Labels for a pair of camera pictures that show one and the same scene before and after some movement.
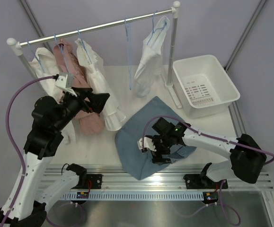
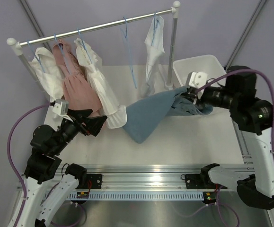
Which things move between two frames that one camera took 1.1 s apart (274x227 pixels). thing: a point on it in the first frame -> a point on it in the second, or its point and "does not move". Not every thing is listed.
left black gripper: x=97 y=100 -> x=93 y=124
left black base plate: x=96 y=180 does not move
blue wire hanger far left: x=39 y=59 does not move
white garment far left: x=44 y=65 does not move
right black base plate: x=196 y=181 does not move
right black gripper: x=157 y=156 -> x=189 y=95
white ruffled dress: x=99 y=82 does not move
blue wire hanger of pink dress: x=62 y=53 does not move
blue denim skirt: x=139 y=162 -> x=144 y=118
